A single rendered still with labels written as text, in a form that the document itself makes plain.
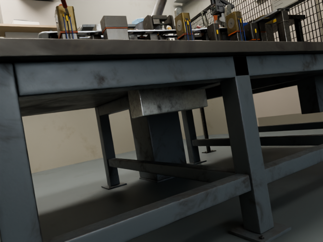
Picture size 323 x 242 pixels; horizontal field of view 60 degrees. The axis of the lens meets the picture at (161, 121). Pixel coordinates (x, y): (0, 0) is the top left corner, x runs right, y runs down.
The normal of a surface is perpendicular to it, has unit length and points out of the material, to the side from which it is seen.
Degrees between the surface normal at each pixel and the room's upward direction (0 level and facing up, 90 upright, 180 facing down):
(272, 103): 90
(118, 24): 90
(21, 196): 90
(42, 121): 90
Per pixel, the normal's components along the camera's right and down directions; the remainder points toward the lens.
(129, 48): 0.52, -0.08
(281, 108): -0.84, 0.15
